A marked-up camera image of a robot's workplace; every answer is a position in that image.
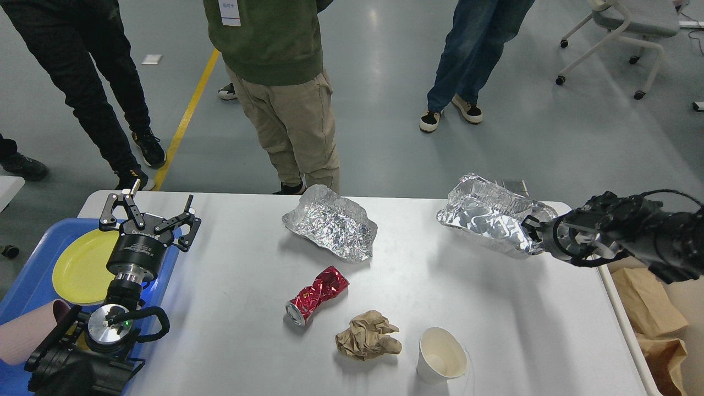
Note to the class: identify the crushed red can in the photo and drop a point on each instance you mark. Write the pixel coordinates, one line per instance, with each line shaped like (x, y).
(327, 285)

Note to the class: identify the yellow plastic plate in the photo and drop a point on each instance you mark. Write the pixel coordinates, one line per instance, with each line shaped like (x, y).
(80, 275)

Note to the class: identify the person blue jeans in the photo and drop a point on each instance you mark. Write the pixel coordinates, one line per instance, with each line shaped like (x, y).
(472, 48)

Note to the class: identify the foil tray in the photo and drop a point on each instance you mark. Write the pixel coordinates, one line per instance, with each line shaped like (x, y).
(491, 216)
(334, 223)

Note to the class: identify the white paper cup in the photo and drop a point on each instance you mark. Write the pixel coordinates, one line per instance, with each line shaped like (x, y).
(441, 356)

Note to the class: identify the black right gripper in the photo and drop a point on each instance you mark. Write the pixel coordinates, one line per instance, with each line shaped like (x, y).
(568, 237)

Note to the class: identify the beige plastic bin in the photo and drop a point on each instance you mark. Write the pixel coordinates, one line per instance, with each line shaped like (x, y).
(688, 298)

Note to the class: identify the pink mug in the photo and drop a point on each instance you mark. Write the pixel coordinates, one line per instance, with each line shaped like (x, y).
(22, 335)

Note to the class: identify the person dark shoes far left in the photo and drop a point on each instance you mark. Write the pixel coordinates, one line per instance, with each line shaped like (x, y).
(17, 164)

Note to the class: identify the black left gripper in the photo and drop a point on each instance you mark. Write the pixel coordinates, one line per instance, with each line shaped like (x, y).
(138, 258)

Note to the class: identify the large brown paper bag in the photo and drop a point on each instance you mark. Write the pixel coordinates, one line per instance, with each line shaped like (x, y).
(664, 357)

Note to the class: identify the white side table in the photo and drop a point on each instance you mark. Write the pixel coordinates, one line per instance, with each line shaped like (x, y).
(9, 187)

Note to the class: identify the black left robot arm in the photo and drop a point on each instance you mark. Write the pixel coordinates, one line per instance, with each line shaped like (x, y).
(89, 353)

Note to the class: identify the grey office chair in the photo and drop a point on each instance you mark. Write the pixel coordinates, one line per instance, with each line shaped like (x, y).
(632, 22)

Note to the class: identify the person green sweater khaki trousers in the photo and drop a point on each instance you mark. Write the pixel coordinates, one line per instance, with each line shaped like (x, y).
(273, 54)

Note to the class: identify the crumpled brown paper ball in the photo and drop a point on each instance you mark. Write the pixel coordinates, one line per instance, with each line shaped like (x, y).
(368, 337)

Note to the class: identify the person dark trousers black sneakers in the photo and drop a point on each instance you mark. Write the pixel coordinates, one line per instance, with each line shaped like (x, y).
(227, 93)

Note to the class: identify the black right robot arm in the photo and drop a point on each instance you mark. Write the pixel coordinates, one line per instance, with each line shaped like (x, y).
(608, 228)

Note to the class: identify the person black trousers black shoes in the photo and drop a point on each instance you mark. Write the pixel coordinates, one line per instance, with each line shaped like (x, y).
(80, 43)

